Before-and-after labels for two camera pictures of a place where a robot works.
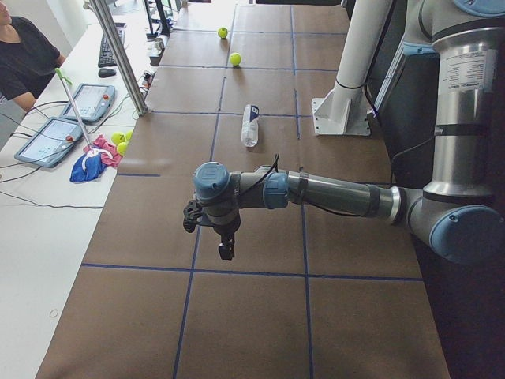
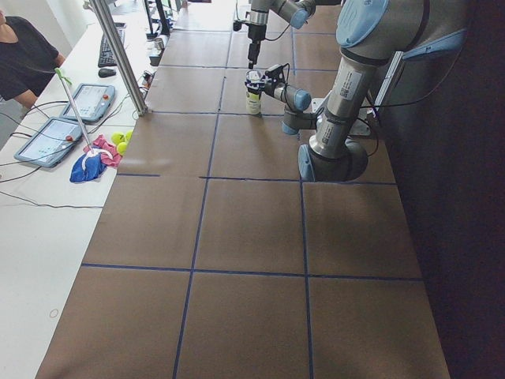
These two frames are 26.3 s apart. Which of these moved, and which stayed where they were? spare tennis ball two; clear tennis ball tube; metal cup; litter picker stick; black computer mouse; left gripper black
Moved: clear tennis ball tube; left gripper black
Stayed: metal cup; litter picker stick; black computer mouse; spare tennis ball two
